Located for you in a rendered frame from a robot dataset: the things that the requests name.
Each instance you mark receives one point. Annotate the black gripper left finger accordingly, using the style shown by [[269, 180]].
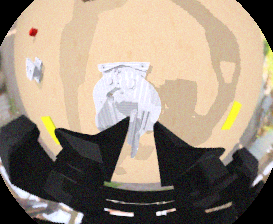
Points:
[[105, 147]]

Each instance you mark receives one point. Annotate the small red block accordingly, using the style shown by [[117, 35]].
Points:
[[32, 32]]

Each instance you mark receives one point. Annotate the yellow flat plate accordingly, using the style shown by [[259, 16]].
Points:
[[50, 126]]

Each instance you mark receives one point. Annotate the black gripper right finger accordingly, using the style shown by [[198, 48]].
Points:
[[176, 157]]

